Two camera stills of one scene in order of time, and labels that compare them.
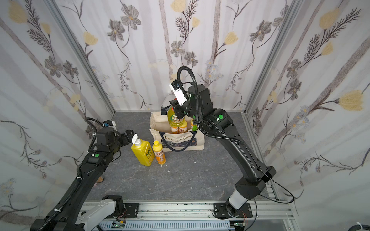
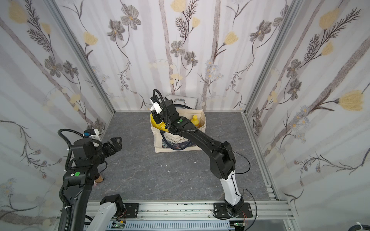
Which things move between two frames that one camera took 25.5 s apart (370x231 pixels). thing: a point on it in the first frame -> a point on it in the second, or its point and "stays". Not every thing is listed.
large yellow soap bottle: x=143 y=150 -> x=161 y=126
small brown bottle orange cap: x=100 y=179 stays
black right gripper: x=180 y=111 -> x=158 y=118
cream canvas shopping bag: x=163 y=139 stays
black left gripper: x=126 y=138 -> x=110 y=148
